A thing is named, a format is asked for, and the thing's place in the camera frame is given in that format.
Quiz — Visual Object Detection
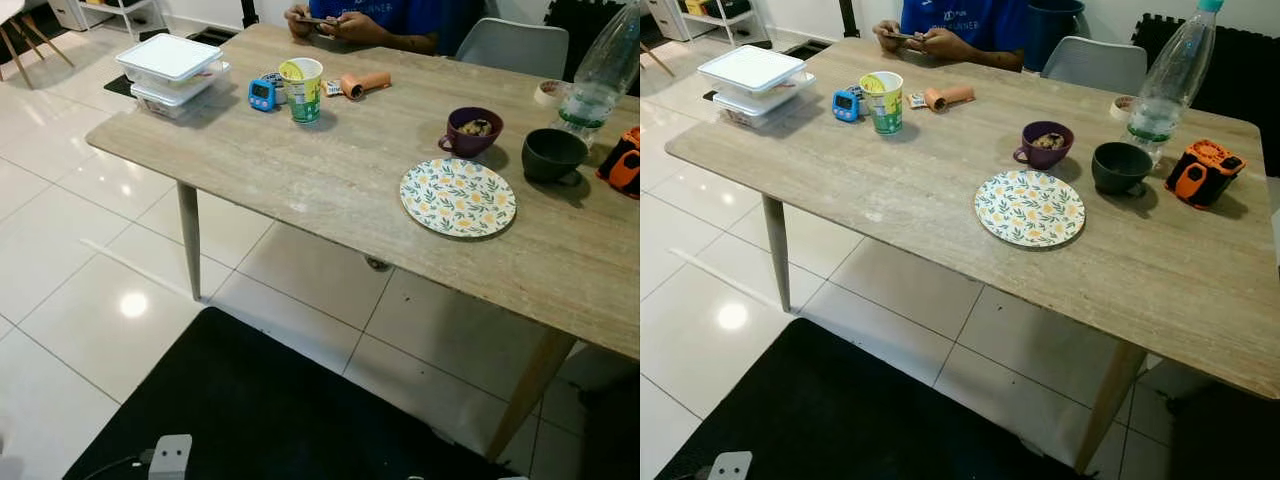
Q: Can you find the purple cup with food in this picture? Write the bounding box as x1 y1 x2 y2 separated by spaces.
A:
1013 121 1076 171
438 106 505 159

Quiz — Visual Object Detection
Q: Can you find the orange black device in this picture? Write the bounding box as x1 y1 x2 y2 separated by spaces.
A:
597 126 640 199
1164 138 1247 209

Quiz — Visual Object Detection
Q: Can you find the dark green cup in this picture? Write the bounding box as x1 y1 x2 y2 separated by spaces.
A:
521 128 590 185
1091 141 1154 198

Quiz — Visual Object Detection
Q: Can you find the tall clear plastic bottle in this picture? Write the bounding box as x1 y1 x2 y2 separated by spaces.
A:
556 0 640 141
1126 0 1225 166

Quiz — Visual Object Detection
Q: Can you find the floral print plate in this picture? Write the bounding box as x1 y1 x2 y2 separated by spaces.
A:
974 170 1087 249
400 158 518 239

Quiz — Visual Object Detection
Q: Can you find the clear plastic food container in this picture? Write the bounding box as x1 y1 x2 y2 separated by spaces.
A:
130 62 231 119
712 72 816 129

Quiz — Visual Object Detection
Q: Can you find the white lidded food container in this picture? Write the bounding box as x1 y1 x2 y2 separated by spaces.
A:
697 45 807 95
116 33 223 83

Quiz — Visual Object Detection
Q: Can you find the white shelf unit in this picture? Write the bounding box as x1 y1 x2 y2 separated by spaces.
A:
45 0 166 43
645 0 761 46

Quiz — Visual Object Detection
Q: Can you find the black foam puzzle mat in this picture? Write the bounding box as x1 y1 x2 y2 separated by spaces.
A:
543 0 626 86
1132 12 1280 179

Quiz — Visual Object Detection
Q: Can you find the grey chair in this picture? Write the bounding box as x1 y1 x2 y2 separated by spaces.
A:
1040 36 1149 96
455 17 570 81

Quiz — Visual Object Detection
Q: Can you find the black floor mat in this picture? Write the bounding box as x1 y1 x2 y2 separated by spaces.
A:
62 306 521 480
655 318 1101 480

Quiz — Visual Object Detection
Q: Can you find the green yellow paper cup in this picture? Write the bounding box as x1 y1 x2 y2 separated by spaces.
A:
859 71 905 136
278 57 324 125

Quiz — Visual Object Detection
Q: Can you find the person in blue shirt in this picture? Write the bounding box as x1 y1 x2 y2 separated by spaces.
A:
873 0 1031 73
284 0 471 57

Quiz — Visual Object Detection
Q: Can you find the blue bin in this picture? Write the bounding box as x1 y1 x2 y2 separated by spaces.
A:
1022 0 1087 73

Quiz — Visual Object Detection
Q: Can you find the wooden legged chair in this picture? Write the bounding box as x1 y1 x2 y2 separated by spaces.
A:
0 0 76 91

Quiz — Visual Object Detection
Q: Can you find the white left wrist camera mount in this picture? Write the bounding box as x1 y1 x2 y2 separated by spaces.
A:
148 434 193 480
708 451 753 480

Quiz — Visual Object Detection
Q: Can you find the orange roller handle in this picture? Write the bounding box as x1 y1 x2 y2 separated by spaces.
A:
340 70 392 101
922 85 976 113

